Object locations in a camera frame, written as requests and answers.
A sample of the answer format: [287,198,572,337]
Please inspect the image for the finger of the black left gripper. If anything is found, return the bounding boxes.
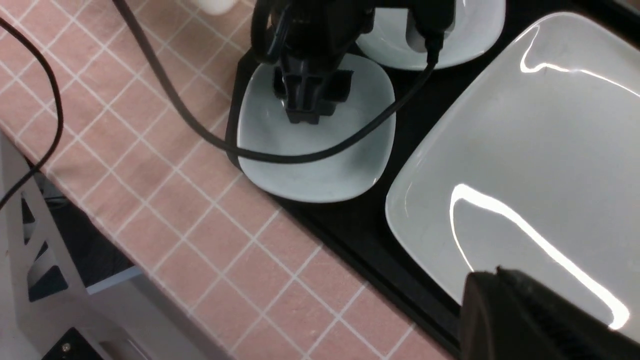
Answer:
[273,55,354,125]

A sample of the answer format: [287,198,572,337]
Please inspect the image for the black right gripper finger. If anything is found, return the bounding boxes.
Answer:
[459,268,640,360]

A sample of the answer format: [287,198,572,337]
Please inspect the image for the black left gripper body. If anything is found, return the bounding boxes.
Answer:
[250,0,456,66]

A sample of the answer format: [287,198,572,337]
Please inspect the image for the white small bowl tray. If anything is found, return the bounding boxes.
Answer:
[237,54,396,203]
[356,0,506,71]

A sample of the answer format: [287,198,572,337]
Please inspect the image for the large white square plate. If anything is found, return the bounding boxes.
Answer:
[385,12,640,341]

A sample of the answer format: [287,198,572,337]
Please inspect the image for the black serving tray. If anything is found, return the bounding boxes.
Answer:
[225,0,640,358]

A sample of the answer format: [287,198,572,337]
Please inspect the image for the pink checkered tablecloth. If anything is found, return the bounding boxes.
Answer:
[1,0,451,360]

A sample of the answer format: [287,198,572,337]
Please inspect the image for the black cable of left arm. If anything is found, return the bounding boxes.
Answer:
[112,0,446,165]

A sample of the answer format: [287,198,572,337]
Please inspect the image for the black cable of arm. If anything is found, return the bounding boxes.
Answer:
[112,0,446,165]
[0,17,65,211]

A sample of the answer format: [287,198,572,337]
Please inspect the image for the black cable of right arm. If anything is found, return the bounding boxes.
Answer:
[0,17,65,211]

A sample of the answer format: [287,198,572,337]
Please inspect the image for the grey metal table frame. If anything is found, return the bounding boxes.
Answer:
[0,130,221,360]

